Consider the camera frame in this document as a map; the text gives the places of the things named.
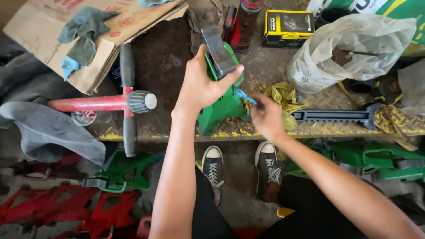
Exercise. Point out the person's left hand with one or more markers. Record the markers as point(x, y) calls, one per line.
point(199, 84)

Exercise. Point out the person's right hand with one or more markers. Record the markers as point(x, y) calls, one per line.
point(269, 118)

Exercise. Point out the person's right fingers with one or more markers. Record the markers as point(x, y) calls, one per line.
point(260, 104)

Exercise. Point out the blue rag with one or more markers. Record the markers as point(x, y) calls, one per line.
point(246, 97)

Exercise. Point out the green jack stand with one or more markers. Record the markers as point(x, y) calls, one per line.
point(223, 89)
point(372, 159)
point(124, 172)

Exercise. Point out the person's right shoe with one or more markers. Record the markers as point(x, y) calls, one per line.
point(268, 172)

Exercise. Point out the person's shoe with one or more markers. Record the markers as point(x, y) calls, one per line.
point(212, 169)
point(268, 172)

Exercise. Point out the black toothed ratchet bar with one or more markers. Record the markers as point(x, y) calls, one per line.
point(335, 116)

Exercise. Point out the person's left shoe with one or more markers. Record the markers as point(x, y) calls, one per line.
point(212, 169)

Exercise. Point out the yellow and black box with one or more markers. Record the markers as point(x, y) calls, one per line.
point(288, 28)

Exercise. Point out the red bottle jack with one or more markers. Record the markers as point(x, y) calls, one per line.
point(244, 25)

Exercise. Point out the translucent plastic bag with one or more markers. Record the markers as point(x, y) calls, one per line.
point(348, 51)

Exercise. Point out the yellow plastic piece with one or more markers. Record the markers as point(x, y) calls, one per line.
point(285, 211)

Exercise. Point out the person's black trousers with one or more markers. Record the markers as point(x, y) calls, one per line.
point(292, 212)

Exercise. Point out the black round cup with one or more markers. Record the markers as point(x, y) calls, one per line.
point(332, 16)

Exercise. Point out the yellow black patterned cloth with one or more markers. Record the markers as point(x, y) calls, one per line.
point(398, 122)

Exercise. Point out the green and white sack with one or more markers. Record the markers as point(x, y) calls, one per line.
point(391, 13)

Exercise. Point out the clear glass jar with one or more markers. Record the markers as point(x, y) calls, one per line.
point(87, 117)

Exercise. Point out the flattened cardboard box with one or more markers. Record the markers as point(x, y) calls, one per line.
point(89, 39)

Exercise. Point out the red jack stand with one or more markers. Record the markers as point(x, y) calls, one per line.
point(109, 212)
point(43, 205)

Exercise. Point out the grey-green rag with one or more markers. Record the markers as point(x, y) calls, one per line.
point(84, 35)

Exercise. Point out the light blue cloth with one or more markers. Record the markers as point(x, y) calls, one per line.
point(69, 67)

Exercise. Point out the grey cloth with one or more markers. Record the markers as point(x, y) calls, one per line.
point(49, 129)

